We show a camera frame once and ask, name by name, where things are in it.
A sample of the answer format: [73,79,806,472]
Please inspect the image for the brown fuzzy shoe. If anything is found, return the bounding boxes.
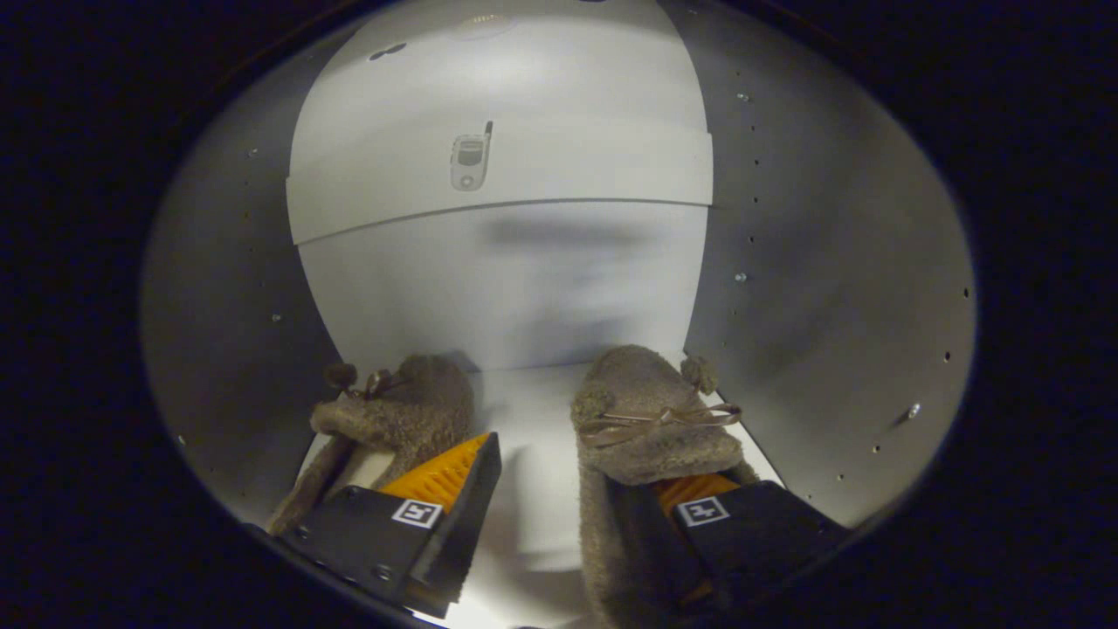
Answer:
[266,352,477,536]
[570,345,761,629]

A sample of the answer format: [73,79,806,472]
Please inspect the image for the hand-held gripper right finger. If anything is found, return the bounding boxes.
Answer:
[611,472,852,612]

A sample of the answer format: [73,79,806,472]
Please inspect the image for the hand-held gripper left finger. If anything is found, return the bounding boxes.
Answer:
[278,432,503,619]

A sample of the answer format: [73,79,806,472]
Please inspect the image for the grey shoe cabinet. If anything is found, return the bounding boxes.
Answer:
[140,0,977,629]

